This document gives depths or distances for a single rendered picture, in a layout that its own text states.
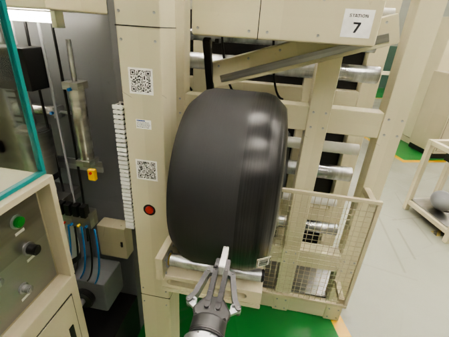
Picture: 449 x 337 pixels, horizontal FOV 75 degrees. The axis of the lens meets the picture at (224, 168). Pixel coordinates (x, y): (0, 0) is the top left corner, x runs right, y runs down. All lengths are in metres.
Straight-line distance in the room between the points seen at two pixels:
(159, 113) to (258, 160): 0.35
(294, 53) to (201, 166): 0.65
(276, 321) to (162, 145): 1.50
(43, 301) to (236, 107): 0.81
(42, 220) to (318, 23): 1.04
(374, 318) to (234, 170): 1.82
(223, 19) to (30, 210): 0.83
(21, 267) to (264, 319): 1.51
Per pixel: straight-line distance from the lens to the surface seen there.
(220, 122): 0.78
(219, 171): 0.73
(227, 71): 1.24
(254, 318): 2.10
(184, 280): 1.11
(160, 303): 1.41
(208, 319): 0.67
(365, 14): 1.11
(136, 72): 0.92
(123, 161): 1.05
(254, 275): 1.06
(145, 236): 1.17
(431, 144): 3.46
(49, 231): 1.05
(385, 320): 2.40
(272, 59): 1.22
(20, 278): 1.03
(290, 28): 1.08
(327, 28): 1.09
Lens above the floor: 1.67
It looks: 26 degrees down
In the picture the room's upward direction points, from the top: 4 degrees clockwise
